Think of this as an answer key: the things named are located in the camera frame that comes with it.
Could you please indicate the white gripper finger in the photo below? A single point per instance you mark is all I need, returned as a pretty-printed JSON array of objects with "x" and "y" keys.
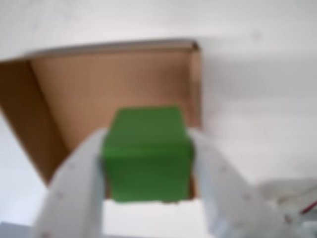
[
  {"x": 74, "y": 193},
  {"x": 227, "y": 198}
]

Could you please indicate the green cube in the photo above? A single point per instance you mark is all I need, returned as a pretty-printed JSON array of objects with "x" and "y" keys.
[{"x": 147, "y": 153}]

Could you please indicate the brown cardboard box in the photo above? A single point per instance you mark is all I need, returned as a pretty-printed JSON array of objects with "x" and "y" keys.
[{"x": 74, "y": 94}]

